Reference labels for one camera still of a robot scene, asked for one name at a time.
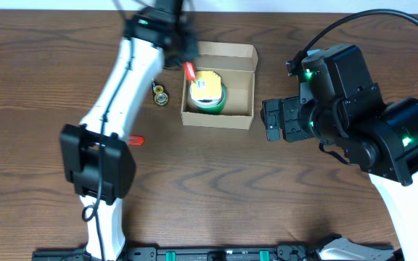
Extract yellow sticky note pad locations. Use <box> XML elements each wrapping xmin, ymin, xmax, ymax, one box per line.
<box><xmin>190</xmin><ymin>71</ymin><xmax>222</xmax><ymax>100</ymax></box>

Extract yellow black correction tape dispenser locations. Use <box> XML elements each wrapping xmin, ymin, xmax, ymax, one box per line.
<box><xmin>152</xmin><ymin>79</ymin><xmax>170</xmax><ymax>107</ymax></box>

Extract green tape roll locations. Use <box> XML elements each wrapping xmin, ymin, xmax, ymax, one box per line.
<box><xmin>194</xmin><ymin>83</ymin><xmax>228</xmax><ymax>116</ymax></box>

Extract white tape roll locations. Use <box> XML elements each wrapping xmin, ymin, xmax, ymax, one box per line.
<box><xmin>192</xmin><ymin>85</ymin><xmax>226</xmax><ymax>109</ymax></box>

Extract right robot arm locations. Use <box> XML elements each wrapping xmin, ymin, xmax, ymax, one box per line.
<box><xmin>261</xmin><ymin>84</ymin><xmax>418</xmax><ymax>260</ymax></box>

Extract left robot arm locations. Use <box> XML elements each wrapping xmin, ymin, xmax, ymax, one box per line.
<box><xmin>60</xmin><ymin>7</ymin><xmax>198</xmax><ymax>260</ymax></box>

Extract open cardboard box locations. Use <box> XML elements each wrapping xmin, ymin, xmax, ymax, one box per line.
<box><xmin>181</xmin><ymin>41</ymin><xmax>258</xmax><ymax>130</ymax></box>

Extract red utility knife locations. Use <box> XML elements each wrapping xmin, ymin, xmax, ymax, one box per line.
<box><xmin>128</xmin><ymin>135</ymin><xmax>145</xmax><ymax>146</ymax></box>

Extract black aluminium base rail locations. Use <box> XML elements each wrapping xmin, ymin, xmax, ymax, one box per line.
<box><xmin>31</xmin><ymin>233</ymin><xmax>404</xmax><ymax>261</ymax></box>

